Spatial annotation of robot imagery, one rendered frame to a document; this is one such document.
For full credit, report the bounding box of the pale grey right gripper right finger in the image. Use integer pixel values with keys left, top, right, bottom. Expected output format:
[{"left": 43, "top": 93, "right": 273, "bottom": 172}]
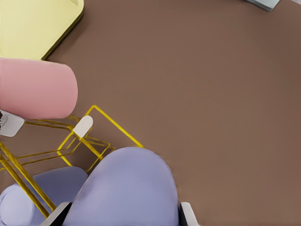
[{"left": 179, "top": 202, "right": 201, "bottom": 226}]

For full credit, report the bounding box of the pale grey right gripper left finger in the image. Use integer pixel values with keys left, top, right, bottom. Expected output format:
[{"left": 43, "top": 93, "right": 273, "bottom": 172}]
[{"left": 40, "top": 202, "right": 73, "bottom": 226}]

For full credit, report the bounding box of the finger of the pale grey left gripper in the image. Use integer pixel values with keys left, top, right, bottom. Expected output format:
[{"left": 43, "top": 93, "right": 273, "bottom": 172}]
[
  {"left": 72, "top": 115, "right": 94, "bottom": 138},
  {"left": 0, "top": 109, "right": 25, "bottom": 138}
]

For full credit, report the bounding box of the pink cup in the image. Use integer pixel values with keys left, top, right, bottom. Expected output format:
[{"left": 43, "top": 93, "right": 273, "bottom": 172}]
[{"left": 0, "top": 57, "right": 79, "bottom": 120}]

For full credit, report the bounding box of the large lavender cup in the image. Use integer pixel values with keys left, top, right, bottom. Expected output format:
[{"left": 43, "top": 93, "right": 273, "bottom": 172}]
[{"left": 63, "top": 146, "right": 181, "bottom": 226}]

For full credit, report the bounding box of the small lavender cup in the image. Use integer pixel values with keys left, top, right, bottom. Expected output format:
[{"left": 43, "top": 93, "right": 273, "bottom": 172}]
[{"left": 0, "top": 166, "right": 89, "bottom": 226}]

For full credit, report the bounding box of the pale yellow tray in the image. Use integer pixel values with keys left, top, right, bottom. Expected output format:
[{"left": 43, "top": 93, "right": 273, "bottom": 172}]
[{"left": 0, "top": 0, "right": 85, "bottom": 62}]

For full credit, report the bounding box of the yellow wire cup rack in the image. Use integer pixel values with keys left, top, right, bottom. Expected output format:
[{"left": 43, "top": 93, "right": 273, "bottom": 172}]
[{"left": 0, "top": 105, "right": 145, "bottom": 219}]

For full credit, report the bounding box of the silver frame foot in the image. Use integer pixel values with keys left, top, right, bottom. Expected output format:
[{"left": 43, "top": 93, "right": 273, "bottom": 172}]
[{"left": 244, "top": 0, "right": 282, "bottom": 12}]

